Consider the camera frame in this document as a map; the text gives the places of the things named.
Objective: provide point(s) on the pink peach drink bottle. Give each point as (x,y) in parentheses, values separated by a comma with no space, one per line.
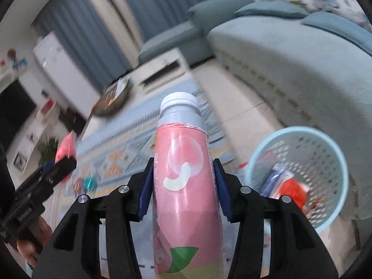
(187,229)

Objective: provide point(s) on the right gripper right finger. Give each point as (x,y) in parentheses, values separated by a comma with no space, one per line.
(296,249)

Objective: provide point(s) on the black television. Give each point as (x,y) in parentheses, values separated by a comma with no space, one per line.
(16,106)

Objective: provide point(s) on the white blue milk carton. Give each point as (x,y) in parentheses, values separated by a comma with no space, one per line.
(274,179)

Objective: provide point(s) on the blue fabric sofa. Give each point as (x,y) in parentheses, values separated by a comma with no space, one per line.
(310,77)

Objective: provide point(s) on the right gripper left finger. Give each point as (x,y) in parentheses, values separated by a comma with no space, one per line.
(73,249)

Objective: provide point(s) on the blue patterned rug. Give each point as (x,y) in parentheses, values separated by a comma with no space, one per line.
(114,149)

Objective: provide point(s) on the green potted plant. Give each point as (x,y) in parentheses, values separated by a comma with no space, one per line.
(47,149)

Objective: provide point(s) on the white coffee table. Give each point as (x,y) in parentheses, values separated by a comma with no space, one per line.
(140,93)

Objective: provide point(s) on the light blue plastic basket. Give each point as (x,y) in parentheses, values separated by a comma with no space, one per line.
(315,159)

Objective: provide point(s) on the blue seat cushion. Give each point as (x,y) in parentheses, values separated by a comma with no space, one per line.
(341,27)
(277,9)

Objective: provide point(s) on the pink wrapper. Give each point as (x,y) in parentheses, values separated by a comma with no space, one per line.
(67,147)

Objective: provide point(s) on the orange red plastic bag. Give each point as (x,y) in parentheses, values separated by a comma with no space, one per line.
(296,190)

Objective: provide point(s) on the dark oval bowl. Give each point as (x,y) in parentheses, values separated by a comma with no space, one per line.
(113,99)

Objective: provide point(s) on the white standing air conditioner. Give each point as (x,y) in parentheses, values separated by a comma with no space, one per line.
(65,75)

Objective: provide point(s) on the blue window curtains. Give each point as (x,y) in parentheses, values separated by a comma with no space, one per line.
(104,38)

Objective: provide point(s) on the white tv shelf unit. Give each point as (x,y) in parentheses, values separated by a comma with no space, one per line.
(23,155)

